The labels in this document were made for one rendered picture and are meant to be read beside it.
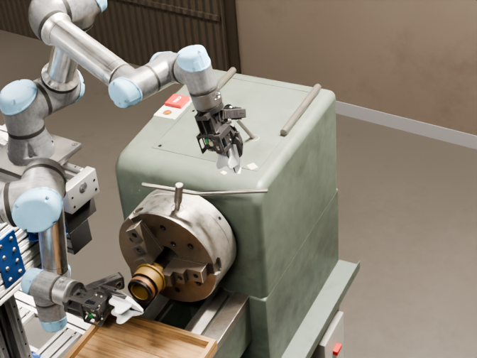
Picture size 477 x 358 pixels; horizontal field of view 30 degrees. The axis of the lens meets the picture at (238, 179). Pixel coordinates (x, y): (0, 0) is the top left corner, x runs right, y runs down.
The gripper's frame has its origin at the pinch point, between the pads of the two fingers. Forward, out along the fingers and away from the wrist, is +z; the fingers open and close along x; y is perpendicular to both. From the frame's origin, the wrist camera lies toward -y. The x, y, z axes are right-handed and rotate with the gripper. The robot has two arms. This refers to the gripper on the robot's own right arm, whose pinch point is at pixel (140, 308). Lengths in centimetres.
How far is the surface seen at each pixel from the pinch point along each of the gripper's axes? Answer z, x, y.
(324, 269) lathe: 19, -47, -80
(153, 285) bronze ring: 0.0, 1.8, -7.3
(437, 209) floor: 27, -108, -203
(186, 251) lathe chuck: 3.8, 5.5, -19.3
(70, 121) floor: -192, -108, -207
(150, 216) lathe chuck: -6.4, 14.7, -19.3
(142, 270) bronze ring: -4.0, 4.6, -8.7
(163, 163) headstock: -13.2, 17.6, -39.1
